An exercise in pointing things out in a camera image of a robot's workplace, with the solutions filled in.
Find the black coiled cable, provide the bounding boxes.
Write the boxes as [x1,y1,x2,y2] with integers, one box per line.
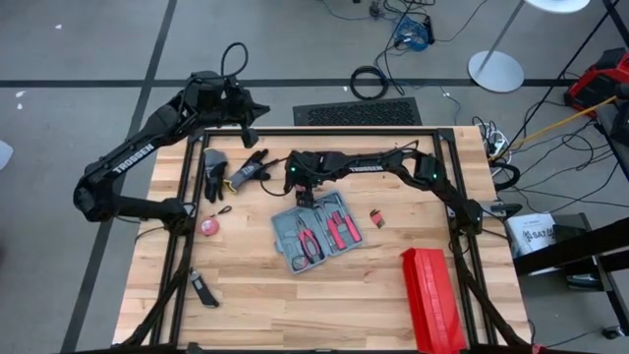
[349,65,389,101]

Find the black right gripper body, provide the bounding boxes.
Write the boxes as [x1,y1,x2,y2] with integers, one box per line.
[283,149,325,207]

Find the grey plastic tool case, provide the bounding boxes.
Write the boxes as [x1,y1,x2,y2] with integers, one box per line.
[269,190,366,275]

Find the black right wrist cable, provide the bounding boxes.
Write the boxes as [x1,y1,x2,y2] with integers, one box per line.
[258,156,292,198]

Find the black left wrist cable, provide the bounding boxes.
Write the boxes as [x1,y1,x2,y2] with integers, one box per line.
[219,42,250,81]

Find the grey work glove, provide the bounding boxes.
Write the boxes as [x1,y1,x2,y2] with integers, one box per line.
[202,147,230,204]

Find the pink handled claw hammer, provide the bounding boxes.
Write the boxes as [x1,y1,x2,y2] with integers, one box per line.
[318,196,348,252]

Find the black aluminium table frame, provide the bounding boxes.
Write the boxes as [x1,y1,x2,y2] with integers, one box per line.
[117,127,532,354]

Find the pink handled bit driver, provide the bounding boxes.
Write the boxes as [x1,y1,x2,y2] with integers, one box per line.
[335,196,364,246]

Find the red black tool box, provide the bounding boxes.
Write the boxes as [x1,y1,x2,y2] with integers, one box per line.
[562,47,629,112]

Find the white round pedestal table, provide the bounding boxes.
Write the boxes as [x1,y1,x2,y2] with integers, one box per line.
[466,0,591,94]

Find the blue coiled cable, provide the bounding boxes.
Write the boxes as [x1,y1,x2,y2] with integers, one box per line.
[392,17,429,53]

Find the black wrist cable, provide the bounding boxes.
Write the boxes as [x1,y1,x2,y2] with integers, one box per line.
[219,42,250,81]
[258,156,292,198]

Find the white cardboard box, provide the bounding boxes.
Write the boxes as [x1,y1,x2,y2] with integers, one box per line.
[505,211,556,258]

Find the black work glove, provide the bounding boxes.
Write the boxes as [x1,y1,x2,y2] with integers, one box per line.
[223,148,279,196]

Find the thin black stand pole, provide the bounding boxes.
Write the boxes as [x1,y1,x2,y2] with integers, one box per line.
[505,8,620,153]

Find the small pink tape measure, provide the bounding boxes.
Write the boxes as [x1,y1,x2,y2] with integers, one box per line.
[199,205,233,238]

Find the pink black handled pliers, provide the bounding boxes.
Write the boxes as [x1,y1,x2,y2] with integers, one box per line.
[294,218,326,266]

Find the black utility knife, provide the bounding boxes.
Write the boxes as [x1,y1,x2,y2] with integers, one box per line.
[188,267,220,309]

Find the thick black hose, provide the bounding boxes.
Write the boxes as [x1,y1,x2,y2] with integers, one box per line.
[490,161,521,193]

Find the white power strip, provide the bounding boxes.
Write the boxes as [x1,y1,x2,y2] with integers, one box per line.
[484,125,510,158]

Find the red plastic bin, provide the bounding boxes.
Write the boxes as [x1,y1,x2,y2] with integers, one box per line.
[399,247,468,354]

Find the black shelf rack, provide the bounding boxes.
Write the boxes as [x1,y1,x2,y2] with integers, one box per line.
[510,215,629,335]

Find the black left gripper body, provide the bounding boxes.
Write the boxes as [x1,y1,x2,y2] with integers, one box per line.
[218,86,259,148]

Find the yellow floor cable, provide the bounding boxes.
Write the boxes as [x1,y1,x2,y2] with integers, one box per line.
[486,95,616,163]

